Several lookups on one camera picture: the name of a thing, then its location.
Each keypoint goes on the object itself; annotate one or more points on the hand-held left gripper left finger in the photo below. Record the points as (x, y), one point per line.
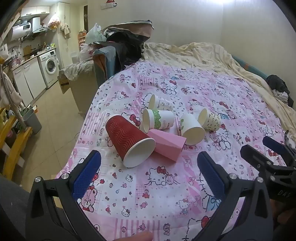
(86, 177)

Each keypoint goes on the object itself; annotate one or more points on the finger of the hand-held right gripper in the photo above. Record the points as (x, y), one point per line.
(274, 144)
(256, 160)

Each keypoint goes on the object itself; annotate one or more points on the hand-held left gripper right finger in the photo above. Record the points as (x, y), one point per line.
(211, 173)

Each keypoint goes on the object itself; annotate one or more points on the red ripple paper cup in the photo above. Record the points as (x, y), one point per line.
(124, 136)

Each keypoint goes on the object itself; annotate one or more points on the white cup green leaf print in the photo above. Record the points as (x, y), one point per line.
(189, 126)

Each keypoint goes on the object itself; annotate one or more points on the cream floral paper cup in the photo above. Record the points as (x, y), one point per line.
(213, 121)

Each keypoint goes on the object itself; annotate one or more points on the pink faceted cup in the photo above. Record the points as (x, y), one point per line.
(166, 143)

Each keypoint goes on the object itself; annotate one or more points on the white cup green lace band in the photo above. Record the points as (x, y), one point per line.
(164, 119)

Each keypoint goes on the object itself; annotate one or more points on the white cup small print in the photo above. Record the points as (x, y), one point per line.
(162, 103)

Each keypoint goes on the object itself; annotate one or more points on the person's left hand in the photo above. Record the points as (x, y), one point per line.
(141, 237)

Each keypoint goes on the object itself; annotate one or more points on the striped garment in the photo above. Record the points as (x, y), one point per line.
(282, 96)

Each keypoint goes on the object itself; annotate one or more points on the dark cloth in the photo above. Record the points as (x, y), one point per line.
(277, 83)

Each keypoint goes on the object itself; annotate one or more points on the grey trash bin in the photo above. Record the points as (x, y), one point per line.
(32, 121)

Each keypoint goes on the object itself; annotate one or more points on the person's dark trousers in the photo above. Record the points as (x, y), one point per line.
(11, 208)

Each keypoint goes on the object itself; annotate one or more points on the pink cartoon printed blanket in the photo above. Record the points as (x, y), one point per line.
(185, 92)

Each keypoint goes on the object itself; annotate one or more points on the cardboard box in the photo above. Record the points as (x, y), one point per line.
(63, 84)

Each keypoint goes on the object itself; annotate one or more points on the floral covered chair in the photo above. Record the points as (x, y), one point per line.
(76, 69)

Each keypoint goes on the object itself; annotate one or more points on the cream quilt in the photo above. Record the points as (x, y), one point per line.
(208, 55)

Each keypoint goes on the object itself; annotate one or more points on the white kitchen base cabinet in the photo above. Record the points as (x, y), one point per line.
(30, 78)

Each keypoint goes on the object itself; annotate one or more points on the blue denim cloth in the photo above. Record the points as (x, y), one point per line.
(104, 62)

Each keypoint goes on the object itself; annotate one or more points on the white washing machine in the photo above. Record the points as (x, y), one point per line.
(49, 67)

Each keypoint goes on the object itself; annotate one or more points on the beige hanging garment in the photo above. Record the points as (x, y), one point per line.
(9, 90)

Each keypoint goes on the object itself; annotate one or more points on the pink rice cooker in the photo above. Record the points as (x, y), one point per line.
(15, 62)

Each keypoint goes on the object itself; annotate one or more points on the black cloth pile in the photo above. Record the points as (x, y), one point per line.
(127, 46)

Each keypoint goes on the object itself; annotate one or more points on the white plastic bag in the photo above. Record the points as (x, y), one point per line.
(93, 34)

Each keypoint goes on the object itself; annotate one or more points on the range hood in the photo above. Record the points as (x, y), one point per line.
(40, 30)

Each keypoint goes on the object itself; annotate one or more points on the brown cushion dark trim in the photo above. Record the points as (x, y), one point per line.
(134, 27)

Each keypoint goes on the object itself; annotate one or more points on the pink hanging bag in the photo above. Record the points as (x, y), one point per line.
(54, 22)

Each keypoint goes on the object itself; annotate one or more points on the white water heater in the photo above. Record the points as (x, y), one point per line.
(23, 29)

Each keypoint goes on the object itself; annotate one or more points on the yellow wooden frame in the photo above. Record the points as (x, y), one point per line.
(13, 148)

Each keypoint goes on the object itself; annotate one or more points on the teal bed frame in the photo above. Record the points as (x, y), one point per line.
(249, 67)

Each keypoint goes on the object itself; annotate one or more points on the white wall cabinet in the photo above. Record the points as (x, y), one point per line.
(34, 10)

